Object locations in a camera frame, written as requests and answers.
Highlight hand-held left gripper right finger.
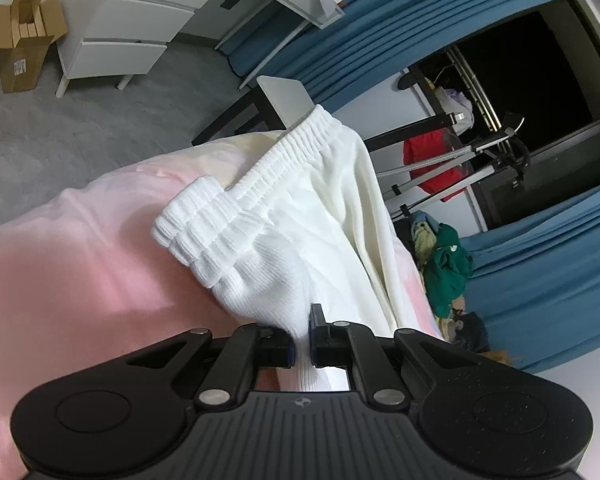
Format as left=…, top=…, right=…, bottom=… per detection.
left=309, top=304, right=482, bottom=407

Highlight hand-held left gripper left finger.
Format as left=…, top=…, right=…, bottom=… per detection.
left=124, top=324, right=297, bottom=408

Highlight white pants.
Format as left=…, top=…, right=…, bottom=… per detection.
left=152, top=105, right=398, bottom=393

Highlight pile of mixed clothes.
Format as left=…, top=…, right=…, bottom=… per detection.
left=409, top=210, right=523, bottom=368

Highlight chrome clothes rack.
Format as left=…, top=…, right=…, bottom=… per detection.
left=430, top=44, right=511, bottom=133

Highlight green garment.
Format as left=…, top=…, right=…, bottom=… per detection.
left=422, top=222, right=475, bottom=318

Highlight pastel bed blanket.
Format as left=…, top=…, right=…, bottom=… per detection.
left=0, top=130, right=443, bottom=466

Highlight red cloth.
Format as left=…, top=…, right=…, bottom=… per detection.
left=403, top=129, right=473, bottom=203

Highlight silver tripod stand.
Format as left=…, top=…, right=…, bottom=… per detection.
left=377, top=112, right=533, bottom=218

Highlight blue curtain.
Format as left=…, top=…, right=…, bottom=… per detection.
left=457, top=175, right=600, bottom=375
left=227, top=0, right=600, bottom=113

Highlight black chair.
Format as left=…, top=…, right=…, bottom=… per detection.
left=192, top=79, right=473, bottom=153

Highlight grey flat panel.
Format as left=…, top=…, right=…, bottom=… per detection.
left=256, top=75, right=314, bottom=128

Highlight dark window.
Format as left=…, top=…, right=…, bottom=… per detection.
left=450, top=0, right=600, bottom=233

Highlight white drawer cabinet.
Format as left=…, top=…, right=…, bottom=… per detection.
left=55, top=0, right=234, bottom=98

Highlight cardboard box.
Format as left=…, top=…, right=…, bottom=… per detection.
left=0, top=0, right=69, bottom=94

